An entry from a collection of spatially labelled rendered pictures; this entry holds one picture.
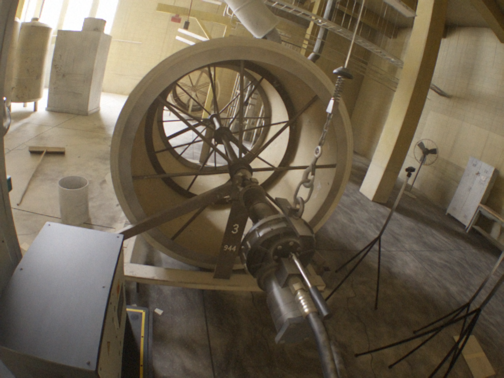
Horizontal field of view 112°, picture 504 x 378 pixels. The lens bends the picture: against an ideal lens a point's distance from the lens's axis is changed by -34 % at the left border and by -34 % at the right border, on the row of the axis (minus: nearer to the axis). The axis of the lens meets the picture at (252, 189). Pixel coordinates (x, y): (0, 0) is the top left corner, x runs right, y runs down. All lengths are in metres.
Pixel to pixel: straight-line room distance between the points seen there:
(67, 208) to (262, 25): 4.81
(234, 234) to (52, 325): 1.21
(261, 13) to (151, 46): 7.12
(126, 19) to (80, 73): 5.79
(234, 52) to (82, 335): 1.45
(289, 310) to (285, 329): 0.07
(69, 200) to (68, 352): 1.87
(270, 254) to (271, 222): 0.12
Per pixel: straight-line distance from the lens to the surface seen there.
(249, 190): 1.29
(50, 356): 0.72
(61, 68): 7.36
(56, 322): 0.77
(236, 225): 1.58
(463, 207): 8.26
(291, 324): 0.79
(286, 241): 0.89
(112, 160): 1.67
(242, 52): 1.53
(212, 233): 2.38
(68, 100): 7.28
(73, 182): 2.68
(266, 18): 5.69
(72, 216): 2.53
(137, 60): 12.01
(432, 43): 6.13
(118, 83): 12.22
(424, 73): 5.89
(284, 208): 0.94
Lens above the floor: 1.45
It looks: 22 degrees down
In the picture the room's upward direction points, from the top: 16 degrees clockwise
